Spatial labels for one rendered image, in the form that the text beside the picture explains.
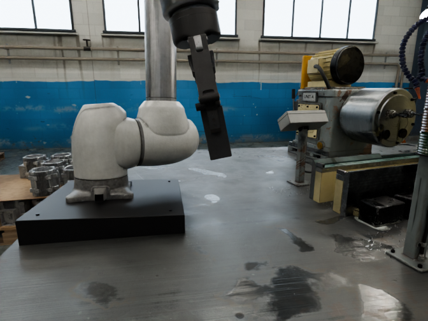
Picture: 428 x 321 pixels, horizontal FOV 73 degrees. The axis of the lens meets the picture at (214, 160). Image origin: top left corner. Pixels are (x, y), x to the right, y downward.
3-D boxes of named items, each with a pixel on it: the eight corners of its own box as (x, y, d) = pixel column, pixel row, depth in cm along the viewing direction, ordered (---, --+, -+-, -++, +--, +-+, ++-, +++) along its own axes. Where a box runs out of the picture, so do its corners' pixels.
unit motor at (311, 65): (318, 125, 180) (324, 53, 170) (360, 131, 150) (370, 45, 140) (283, 127, 172) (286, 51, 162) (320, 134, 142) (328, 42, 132)
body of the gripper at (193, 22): (216, -1, 40) (230, 66, 41) (216, 21, 48) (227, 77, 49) (164, 10, 40) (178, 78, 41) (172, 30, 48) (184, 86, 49)
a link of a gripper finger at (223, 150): (221, 105, 39) (221, 105, 38) (231, 155, 40) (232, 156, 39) (200, 109, 39) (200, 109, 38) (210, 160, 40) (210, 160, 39)
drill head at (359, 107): (354, 135, 158) (359, 88, 152) (420, 147, 124) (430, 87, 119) (316, 137, 149) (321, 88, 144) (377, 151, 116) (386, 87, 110)
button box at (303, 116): (317, 129, 113) (313, 117, 115) (329, 121, 107) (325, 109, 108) (279, 132, 107) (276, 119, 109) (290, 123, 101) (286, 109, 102)
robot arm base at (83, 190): (62, 207, 75) (60, 186, 74) (74, 186, 96) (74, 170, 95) (134, 202, 80) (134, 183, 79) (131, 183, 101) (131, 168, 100)
